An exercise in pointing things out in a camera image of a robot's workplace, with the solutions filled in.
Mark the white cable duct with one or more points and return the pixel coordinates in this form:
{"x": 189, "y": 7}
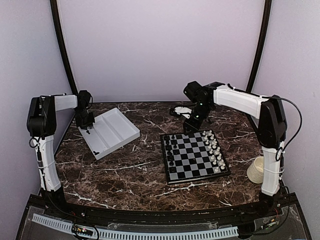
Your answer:
{"x": 121, "y": 231}

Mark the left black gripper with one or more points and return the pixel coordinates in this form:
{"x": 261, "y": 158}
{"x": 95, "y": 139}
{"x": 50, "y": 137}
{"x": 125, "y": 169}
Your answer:
{"x": 83, "y": 126}

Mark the right black frame post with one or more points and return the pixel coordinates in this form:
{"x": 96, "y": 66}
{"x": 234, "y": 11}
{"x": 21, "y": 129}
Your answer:
{"x": 260, "y": 45}

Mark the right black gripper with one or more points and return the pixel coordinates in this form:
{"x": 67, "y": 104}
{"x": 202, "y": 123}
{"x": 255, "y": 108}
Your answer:
{"x": 189, "y": 125}

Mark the cream ribbed mug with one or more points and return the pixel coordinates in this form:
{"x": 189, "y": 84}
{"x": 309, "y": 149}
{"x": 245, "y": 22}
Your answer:
{"x": 255, "y": 172}

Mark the black white chess board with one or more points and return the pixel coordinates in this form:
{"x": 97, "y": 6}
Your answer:
{"x": 191, "y": 163}

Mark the black front rail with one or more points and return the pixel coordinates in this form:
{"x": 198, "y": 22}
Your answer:
{"x": 240, "y": 214}

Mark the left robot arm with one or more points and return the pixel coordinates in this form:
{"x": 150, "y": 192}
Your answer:
{"x": 42, "y": 124}

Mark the white chess pieces row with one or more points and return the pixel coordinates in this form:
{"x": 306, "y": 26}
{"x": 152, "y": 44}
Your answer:
{"x": 214, "y": 153}

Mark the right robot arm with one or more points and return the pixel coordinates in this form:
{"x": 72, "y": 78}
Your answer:
{"x": 267, "y": 117}

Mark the white plastic tray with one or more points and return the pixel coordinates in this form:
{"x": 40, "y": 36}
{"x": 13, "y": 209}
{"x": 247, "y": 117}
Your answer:
{"x": 111, "y": 131}

